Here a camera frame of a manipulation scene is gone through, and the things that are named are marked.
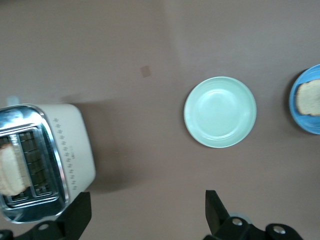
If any toasted bread slice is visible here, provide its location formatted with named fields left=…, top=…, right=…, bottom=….
left=0, top=143, right=31, bottom=197
left=295, top=78, right=320, bottom=116

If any cream and chrome toaster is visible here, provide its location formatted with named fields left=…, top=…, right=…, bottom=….
left=0, top=103, right=97, bottom=224

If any blue plate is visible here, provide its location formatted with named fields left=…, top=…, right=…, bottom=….
left=289, top=63, right=320, bottom=136

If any brown tape patch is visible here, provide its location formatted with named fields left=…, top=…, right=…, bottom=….
left=139, top=65, right=152, bottom=78

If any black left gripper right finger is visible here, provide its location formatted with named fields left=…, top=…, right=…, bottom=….
left=204, top=190, right=251, bottom=240

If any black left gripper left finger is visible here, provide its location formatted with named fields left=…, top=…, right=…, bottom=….
left=17, top=191, right=92, bottom=240

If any mint green plate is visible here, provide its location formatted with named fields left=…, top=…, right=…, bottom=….
left=183, top=76, right=258, bottom=150

